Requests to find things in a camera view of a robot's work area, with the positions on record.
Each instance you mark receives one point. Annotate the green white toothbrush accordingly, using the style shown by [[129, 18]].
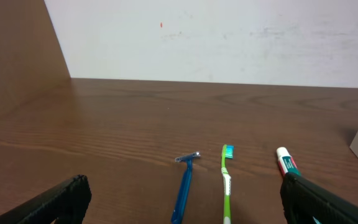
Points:
[[227, 153]]

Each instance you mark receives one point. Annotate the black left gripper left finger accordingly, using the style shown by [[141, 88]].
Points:
[[66, 202]]

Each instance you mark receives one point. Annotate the blue disposable razor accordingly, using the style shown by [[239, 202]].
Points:
[[178, 211]]

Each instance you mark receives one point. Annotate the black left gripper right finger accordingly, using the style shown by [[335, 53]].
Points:
[[306, 202]]

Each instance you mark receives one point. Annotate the small toothpaste tube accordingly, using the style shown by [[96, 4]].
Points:
[[286, 162]]

